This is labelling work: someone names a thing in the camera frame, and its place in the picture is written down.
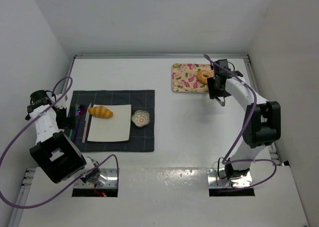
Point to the dark blue checked placemat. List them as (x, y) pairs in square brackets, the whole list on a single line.
[(141, 139)]

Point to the ring-shaped bagel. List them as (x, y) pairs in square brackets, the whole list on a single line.
[(203, 75)]

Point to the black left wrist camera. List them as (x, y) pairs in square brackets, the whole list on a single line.
[(38, 98)]

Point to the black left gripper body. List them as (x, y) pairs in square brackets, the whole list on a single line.
[(63, 117)]

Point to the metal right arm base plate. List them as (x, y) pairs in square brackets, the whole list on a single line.
[(217, 180)]

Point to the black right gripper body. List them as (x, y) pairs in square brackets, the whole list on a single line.
[(217, 92)]

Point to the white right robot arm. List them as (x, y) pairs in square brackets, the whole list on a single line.
[(262, 121)]

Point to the floral rectangular tray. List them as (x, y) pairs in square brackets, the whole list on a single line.
[(184, 77)]

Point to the white square plate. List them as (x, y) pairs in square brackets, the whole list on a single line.
[(115, 129)]

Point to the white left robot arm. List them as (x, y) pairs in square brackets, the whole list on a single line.
[(54, 152)]

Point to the iridescent green fork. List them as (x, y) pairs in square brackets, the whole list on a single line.
[(72, 134)]

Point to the small floral sauce dish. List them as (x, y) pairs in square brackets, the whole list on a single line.
[(141, 118)]

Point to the aluminium frame rail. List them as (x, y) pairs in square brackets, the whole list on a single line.
[(157, 56)]

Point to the long striped bread roll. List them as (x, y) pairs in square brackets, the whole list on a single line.
[(100, 112)]

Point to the pink handled knife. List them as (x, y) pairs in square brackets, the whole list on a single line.
[(86, 123)]

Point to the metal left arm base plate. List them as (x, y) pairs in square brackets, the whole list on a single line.
[(107, 179)]

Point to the iridescent purple spoon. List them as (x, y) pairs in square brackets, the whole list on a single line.
[(80, 110)]

